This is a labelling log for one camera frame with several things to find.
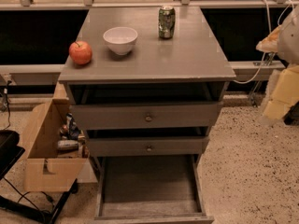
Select grey top drawer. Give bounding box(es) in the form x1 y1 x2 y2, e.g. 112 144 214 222
70 102 222 130

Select cardboard box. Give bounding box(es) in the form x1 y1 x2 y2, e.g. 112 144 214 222
21 84 95 192

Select grey bottom drawer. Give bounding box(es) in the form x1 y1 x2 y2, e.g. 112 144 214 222
93 155 214 224

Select black cable on floor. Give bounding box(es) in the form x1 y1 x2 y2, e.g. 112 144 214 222
2 176 56 217

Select grey drawer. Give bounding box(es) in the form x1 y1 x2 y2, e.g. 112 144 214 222
93 155 214 224
87 127 209 157
70 102 222 130

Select grey wooden drawer cabinet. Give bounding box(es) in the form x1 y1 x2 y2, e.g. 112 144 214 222
57 6 237 166

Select metal railing beam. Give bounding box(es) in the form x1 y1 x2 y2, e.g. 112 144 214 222
0 59 286 86

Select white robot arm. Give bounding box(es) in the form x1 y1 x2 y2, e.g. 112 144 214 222
256 6 299 125

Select black stand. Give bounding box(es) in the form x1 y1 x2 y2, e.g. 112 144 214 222
0 130 78 224

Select red apple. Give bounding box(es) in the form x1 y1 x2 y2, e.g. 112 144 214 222
69 41 93 65

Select silver can in box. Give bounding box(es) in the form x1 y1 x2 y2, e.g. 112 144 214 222
57 140 78 150

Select white bowl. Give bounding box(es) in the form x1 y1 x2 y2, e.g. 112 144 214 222
103 27 138 55

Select green soda can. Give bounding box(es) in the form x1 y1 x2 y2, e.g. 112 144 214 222
158 5 176 39

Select white cable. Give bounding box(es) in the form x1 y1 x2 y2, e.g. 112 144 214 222
233 0 295 85

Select grey middle drawer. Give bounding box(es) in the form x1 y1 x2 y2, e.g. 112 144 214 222
87 127 209 157

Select dark bottle in box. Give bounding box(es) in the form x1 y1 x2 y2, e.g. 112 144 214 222
59 113 81 140

